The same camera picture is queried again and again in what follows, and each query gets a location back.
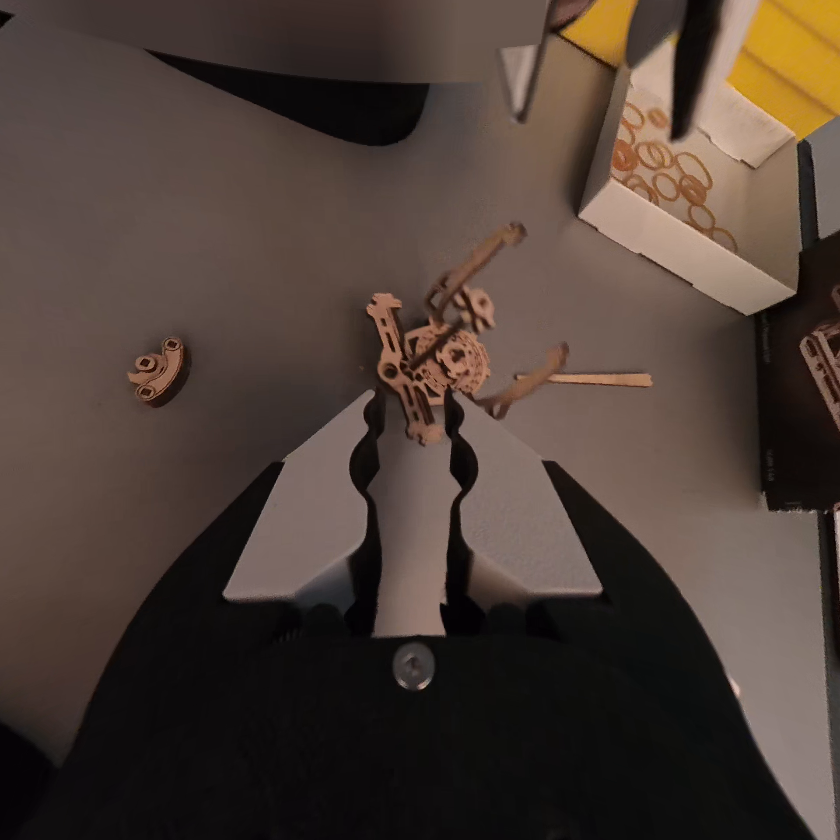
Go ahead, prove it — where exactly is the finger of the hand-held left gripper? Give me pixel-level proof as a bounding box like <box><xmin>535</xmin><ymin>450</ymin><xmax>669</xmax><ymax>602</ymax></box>
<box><xmin>623</xmin><ymin>0</ymin><xmax>765</xmax><ymax>144</ymax></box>
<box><xmin>497</xmin><ymin>0</ymin><xmax>560</xmax><ymax>126</ymax></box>

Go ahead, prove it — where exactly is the pile of rubber bands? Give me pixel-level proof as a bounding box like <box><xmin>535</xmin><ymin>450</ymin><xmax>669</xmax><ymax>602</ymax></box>
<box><xmin>610</xmin><ymin>101</ymin><xmax>739</xmax><ymax>252</ymax></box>

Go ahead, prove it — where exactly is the white cardboard box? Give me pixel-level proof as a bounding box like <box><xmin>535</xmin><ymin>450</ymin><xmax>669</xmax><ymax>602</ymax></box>
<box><xmin>577</xmin><ymin>62</ymin><xmax>798</xmax><ymax>317</ymax></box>

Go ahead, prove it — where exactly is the curved wooden part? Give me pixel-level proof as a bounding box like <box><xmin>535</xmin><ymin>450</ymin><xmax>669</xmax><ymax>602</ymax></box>
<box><xmin>126</xmin><ymin>336</ymin><xmax>188</xmax><ymax>408</ymax></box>

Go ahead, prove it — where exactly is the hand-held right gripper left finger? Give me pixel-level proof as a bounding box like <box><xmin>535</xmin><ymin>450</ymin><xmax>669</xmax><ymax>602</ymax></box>
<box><xmin>223</xmin><ymin>390</ymin><xmax>383</xmax><ymax>636</ymax></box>

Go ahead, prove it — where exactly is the black padded cushion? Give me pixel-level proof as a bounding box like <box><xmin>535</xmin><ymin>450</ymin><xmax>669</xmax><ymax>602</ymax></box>
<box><xmin>147</xmin><ymin>49</ymin><xmax>431</xmax><ymax>147</ymax></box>

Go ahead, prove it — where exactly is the black model kit box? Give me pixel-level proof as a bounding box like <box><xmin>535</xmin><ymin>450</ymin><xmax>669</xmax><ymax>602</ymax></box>
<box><xmin>761</xmin><ymin>230</ymin><xmax>840</xmax><ymax>513</ymax></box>

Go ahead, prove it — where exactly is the wooden gear model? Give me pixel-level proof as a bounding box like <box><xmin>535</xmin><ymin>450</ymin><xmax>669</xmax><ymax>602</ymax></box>
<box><xmin>364</xmin><ymin>222</ymin><xmax>529</xmax><ymax>448</ymax></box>

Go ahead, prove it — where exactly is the long wooden lever part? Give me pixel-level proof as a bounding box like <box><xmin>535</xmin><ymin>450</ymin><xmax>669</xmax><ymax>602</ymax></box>
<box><xmin>484</xmin><ymin>341</ymin><xmax>571</xmax><ymax>420</ymax></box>

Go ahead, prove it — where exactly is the yellow plastic bin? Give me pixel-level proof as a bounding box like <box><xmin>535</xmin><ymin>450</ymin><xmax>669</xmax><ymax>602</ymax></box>
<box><xmin>561</xmin><ymin>0</ymin><xmax>840</xmax><ymax>140</ymax></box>

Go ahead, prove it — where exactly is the flat wooden stick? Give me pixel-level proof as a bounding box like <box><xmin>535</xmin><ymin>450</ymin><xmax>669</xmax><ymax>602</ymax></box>
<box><xmin>514</xmin><ymin>371</ymin><xmax>652</xmax><ymax>389</ymax></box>

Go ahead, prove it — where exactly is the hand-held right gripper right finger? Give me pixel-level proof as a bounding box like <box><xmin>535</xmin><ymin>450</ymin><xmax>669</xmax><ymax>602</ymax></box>
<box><xmin>445</xmin><ymin>392</ymin><xmax>605</xmax><ymax>636</ymax></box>

